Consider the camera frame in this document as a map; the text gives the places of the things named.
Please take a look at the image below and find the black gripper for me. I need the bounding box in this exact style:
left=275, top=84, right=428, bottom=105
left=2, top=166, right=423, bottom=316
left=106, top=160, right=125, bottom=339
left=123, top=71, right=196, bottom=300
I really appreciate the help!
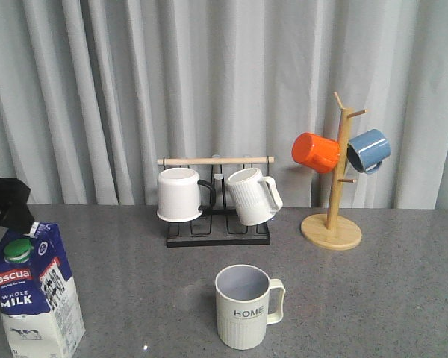
left=0, top=178, right=34, bottom=233

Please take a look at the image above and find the blue white milk carton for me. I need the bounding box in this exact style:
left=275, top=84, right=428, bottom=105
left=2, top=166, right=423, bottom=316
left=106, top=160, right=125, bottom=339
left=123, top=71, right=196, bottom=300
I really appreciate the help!
left=0, top=222, right=85, bottom=357

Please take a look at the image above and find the cream HOME mug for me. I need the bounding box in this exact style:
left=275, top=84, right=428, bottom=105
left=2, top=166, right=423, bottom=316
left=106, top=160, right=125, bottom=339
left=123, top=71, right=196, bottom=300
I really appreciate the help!
left=214, top=264, right=286, bottom=350

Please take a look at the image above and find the white ribbed mug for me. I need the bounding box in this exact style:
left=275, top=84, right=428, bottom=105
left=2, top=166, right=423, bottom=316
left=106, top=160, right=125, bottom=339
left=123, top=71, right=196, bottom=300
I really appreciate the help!
left=225, top=167, right=283, bottom=226

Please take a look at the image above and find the orange mug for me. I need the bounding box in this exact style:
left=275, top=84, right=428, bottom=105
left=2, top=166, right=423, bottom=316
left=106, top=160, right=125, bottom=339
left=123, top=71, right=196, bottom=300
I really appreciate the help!
left=291, top=132, right=340, bottom=174

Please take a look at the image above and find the wooden mug tree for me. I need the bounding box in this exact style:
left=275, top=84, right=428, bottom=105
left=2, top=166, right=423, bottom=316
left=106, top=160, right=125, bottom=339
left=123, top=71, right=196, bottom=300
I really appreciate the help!
left=300, top=92, right=367, bottom=251

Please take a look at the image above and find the blue mug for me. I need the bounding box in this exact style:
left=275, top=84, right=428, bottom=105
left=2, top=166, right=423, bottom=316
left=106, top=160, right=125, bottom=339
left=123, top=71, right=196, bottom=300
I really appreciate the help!
left=347, top=129, right=391, bottom=175

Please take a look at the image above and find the white mug black handle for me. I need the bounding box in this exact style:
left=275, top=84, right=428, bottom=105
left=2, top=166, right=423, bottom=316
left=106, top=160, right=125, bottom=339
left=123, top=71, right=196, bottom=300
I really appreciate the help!
left=157, top=167, right=216, bottom=223

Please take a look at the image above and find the black wire mug rack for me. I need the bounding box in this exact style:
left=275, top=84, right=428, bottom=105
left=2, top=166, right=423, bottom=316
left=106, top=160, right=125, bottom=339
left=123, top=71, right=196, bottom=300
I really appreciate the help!
left=158, top=155, right=275, bottom=248

